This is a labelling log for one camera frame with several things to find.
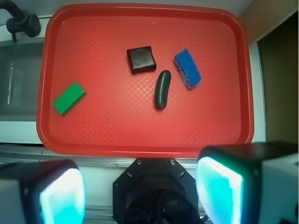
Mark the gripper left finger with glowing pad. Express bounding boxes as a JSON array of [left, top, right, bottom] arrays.
[[0, 160, 86, 224]]

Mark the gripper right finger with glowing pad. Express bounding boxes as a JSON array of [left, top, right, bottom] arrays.
[[196, 141, 299, 224]]

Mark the green rectangular block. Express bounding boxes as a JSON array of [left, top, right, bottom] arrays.
[[52, 82, 86, 115]]

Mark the dark brown square block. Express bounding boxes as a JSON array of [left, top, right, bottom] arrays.
[[127, 46, 157, 74]]

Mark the red plastic tray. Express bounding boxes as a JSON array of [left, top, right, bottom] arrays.
[[36, 4, 254, 158]]

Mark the steel sink basin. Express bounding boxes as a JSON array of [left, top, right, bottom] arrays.
[[0, 38, 44, 121]]

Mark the blue sponge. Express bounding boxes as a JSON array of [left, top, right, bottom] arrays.
[[174, 49, 201, 89]]

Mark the dark green cucumber toy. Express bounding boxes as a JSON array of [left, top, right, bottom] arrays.
[[155, 70, 171, 110]]

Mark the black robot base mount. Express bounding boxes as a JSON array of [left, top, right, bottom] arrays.
[[113, 158, 204, 224]]

